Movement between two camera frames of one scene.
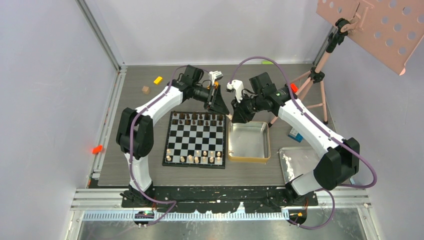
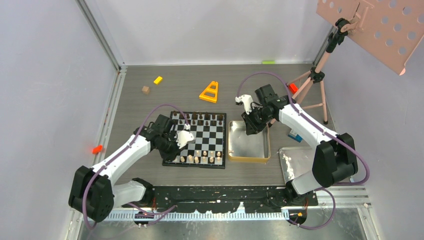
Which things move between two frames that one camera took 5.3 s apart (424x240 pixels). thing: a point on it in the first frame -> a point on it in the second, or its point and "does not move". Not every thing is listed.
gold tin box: x=249 y=142 does not move
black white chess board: x=196 y=140 does not move
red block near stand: x=294 y=87 does not move
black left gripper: x=215 y=102 -> x=173 y=155
